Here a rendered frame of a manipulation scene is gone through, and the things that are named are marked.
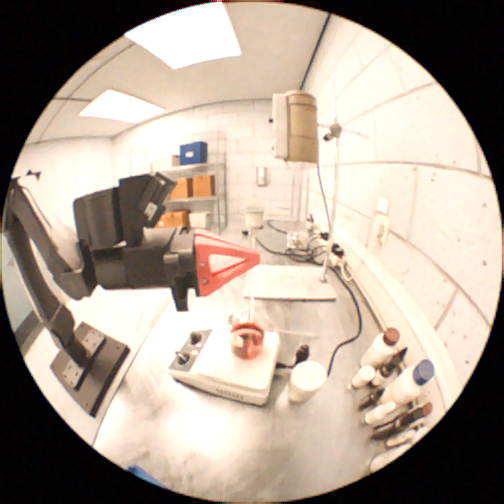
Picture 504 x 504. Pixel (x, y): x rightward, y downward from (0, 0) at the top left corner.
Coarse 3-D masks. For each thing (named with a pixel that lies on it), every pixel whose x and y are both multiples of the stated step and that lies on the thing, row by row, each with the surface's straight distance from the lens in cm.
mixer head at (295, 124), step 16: (288, 96) 55; (304, 96) 54; (288, 112) 52; (304, 112) 52; (288, 128) 51; (304, 128) 50; (288, 144) 50; (304, 144) 49; (288, 160) 50; (304, 160) 48
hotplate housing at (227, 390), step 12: (168, 372) 38; (180, 372) 35; (192, 372) 32; (192, 384) 37; (204, 384) 33; (216, 384) 31; (228, 384) 30; (228, 396) 34; (240, 396) 32; (252, 396) 30; (264, 396) 30
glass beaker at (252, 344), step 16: (240, 304) 28; (256, 304) 28; (224, 320) 25; (240, 320) 30; (256, 320) 30; (272, 320) 25; (240, 336) 24; (256, 336) 25; (240, 352) 28; (256, 352) 28
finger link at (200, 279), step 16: (208, 240) 19; (208, 256) 18; (240, 256) 20; (256, 256) 21; (192, 272) 19; (208, 272) 20; (224, 272) 21; (240, 272) 21; (192, 288) 23; (208, 288) 20
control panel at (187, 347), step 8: (208, 336) 37; (184, 344) 41; (200, 344) 36; (184, 352) 38; (192, 352) 36; (200, 352) 35; (176, 360) 38; (192, 360) 34; (168, 368) 38; (176, 368) 36; (184, 368) 34
